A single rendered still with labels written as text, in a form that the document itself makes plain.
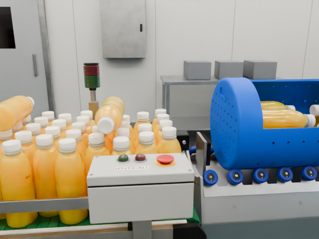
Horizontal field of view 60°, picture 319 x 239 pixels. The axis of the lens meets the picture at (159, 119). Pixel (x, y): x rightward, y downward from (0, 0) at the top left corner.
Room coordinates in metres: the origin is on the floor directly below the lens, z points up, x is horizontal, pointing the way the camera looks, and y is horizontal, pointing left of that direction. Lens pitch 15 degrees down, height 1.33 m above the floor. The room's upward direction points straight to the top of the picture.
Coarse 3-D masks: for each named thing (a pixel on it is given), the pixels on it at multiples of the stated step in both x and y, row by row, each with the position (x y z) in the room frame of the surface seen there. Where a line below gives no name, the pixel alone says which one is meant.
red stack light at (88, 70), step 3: (84, 66) 1.12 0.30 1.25; (87, 66) 1.11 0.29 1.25; (90, 66) 1.11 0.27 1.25; (93, 66) 1.12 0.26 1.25; (96, 66) 1.12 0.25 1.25; (84, 69) 1.12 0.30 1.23; (87, 69) 1.11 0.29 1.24; (90, 69) 1.11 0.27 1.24; (93, 69) 1.12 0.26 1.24; (96, 69) 1.13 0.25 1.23; (99, 69) 1.15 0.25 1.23; (84, 72) 1.12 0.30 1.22; (87, 72) 1.11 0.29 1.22; (90, 72) 1.11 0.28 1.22; (93, 72) 1.11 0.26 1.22; (96, 72) 1.12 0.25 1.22; (99, 72) 1.15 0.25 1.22; (87, 75) 1.11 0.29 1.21; (90, 75) 1.11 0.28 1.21; (93, 75) 1.12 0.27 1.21
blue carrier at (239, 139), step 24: (216, 96) 0.90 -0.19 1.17; (240, 96) 0.73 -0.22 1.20; (264, 96) 0.97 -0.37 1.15; (288, 96) 0.98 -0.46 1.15; (312, 96) 0.99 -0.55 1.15; (216, 120) 0.88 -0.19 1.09; (240, 120) 0.70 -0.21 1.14; (216, 144) 0.87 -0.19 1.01; (240, 144) 0.69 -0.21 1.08; (264, 144) 0.69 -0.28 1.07; (288, 144) 0.70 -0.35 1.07; (312, 144) 0.71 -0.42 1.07; (240, 168) 0.74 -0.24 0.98
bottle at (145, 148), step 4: (140, 144) 0.68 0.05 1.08; (144, 144) 0.66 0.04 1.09; (148, 144) 0.66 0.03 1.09; (152, 144) 0.67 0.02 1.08; (136, 148) 0.67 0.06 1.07; (140, 148) 0.66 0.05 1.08; (144, 148) 0.66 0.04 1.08; (148, 148) 0.66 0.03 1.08; (152, 148) 0.66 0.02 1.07; (156, 148) 0.67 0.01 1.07; (136, 152) 0.66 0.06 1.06; (140, 152) 0.65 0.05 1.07; (144, 152) 0.65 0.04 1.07; (148, 152) 0.65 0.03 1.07; (152, 152) 0.65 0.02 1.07; (156, 152) 0.66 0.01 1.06
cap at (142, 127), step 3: (138, 126) 0.75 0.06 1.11; (141, 126) 0.74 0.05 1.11; (144, 126) 0.74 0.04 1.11; (147, 126) 0.74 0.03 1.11; (150, 126) 0.74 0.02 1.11; (138, 129) 0.75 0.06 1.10; (141, 129) 0.74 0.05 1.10; (144, 129) 0.73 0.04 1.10; (147, 129) 0.73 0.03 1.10; (150, 129) 0.74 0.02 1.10
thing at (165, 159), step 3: (159, 156) 0.52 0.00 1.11; (162, 156) 0.52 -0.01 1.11; (165, 156) 0.52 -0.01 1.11; (168, 156) 0.52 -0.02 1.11; (171, 156) 0.52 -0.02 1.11; (159, 159) 0.51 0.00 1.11; (162, 159) 0.51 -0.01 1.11; (165, 159) 0.51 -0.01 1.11; (168, 159) 0.51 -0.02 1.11; (171, 159) 0.51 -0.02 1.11; (162, 162) 0.50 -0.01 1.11; (165, 162) 0.50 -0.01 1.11; (168, 162) 0.50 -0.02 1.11
